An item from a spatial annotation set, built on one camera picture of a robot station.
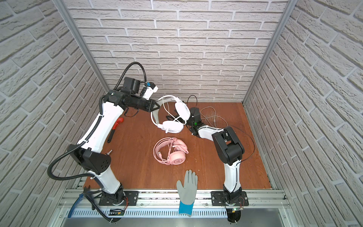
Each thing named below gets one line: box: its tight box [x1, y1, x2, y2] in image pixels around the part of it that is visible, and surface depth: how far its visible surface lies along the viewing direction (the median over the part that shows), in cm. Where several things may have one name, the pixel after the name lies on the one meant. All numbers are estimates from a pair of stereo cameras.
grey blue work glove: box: [175, 169, 199, 218], surface depth 77 cm
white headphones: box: [150, 95, 191, 134], surface depth 66 cm
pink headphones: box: [153, 137, 190, 166], surface depth 85 cm
